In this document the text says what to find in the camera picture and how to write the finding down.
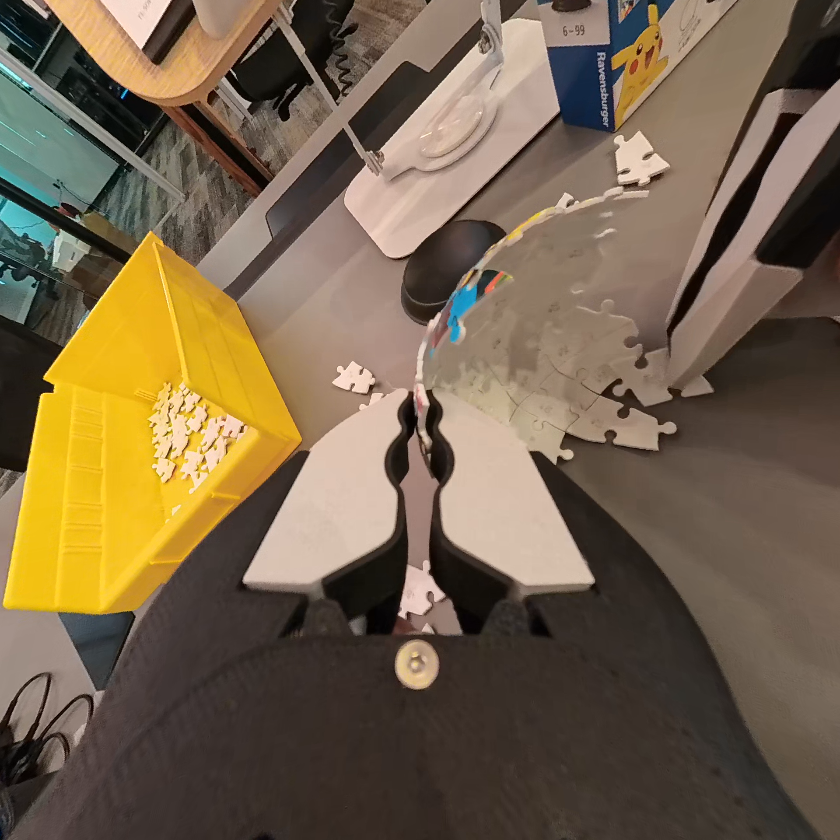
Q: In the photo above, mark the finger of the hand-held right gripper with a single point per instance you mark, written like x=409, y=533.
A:
x=735, y=315
x=715, y=229

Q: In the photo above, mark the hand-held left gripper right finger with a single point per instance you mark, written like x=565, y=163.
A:
x=512, y=518

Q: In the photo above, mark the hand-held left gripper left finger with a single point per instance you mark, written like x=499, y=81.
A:
x=328, y=518

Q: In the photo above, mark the partly built puzzle ball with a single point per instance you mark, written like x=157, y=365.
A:
x=558, y=354

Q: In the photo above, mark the white curved puzzle piece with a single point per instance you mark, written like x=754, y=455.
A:
x=354, y=377
x=373, y=400
x=640, y=161
x=420, y=590

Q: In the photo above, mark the pile of small puzzle pieces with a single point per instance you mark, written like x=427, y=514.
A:
x=197, y=436

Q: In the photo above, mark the blue puzzle box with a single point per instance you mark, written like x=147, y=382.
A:
x=590, y=72

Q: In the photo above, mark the black dome ball stand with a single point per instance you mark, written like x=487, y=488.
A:
x=439, y=262

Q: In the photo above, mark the yellow plastic bin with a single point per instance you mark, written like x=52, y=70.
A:
x=131, y=459

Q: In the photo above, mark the black office chair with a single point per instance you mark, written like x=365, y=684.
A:
x=289, y=65

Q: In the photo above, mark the wooden table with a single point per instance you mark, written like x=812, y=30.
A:
x=164, y=72

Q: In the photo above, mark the white device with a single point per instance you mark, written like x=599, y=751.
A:
x=220, y=13

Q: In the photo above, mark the white paper sign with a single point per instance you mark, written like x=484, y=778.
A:
x=144, y=16

